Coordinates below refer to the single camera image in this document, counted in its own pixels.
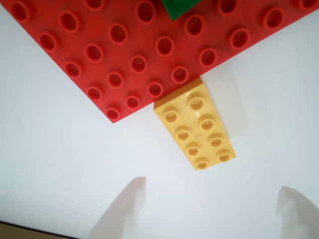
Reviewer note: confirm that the yellow lego brick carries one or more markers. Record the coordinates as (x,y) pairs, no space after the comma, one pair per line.
(194,124)

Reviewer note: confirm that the red lego baseplate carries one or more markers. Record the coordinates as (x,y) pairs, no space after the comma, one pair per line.
(99,74)

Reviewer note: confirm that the green lego brick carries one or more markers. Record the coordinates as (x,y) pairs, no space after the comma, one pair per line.
(178,8)

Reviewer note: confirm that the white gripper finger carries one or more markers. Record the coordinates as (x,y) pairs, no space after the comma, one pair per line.
(301,219)
(119,216)

